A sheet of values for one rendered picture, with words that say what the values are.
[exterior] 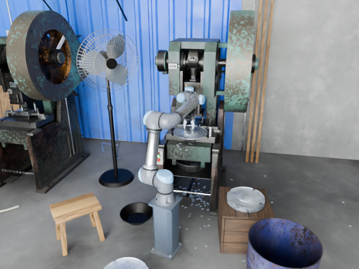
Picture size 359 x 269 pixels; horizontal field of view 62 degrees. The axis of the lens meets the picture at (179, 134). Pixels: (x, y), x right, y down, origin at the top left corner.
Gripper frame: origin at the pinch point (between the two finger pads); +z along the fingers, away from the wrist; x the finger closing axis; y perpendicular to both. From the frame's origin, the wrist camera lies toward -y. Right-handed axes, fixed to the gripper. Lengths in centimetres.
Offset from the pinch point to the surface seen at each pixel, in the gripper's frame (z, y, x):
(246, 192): 42, -25, -51
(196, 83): -35.8, 14.8, -3.9
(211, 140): 13.4, 8.2, -18.7
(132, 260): 48, -103, 18
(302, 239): 42, -72, -86
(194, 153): 23.3, -0.8, -5.3
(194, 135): 2.4, -9.4, -6.0
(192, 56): -58, 15, 0
